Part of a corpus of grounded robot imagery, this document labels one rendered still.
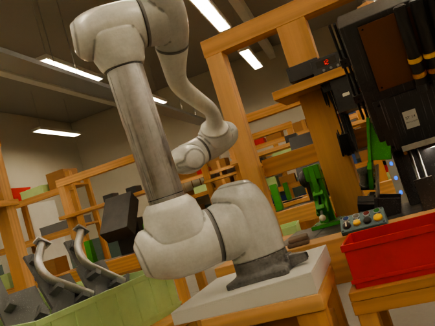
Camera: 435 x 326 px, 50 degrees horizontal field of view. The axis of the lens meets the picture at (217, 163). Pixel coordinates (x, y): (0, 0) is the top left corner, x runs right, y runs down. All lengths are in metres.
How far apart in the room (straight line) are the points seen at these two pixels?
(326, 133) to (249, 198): 1.03
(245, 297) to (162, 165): 0.40
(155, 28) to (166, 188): 0.43
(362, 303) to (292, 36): 1.39
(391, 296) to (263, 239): 0.35
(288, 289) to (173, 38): 0.74
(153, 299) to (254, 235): 0.61
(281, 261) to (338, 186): 1.00
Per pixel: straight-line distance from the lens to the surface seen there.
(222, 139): 1.72
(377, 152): 1.85
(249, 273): 1.29
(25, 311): 1.77
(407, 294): 1.31
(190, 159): 1.63
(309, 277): 1.18
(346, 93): 2.13
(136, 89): 1.27
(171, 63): 1.42
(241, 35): 2.40
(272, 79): 12.25
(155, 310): 1.76
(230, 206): 1.27
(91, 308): 1.56
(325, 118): 2.24
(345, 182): 2.23
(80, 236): 1.93
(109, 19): 1.30
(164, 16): 1.33
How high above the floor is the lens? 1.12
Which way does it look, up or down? 5 degrees up
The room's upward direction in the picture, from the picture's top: 17 degrees counter-clockwise
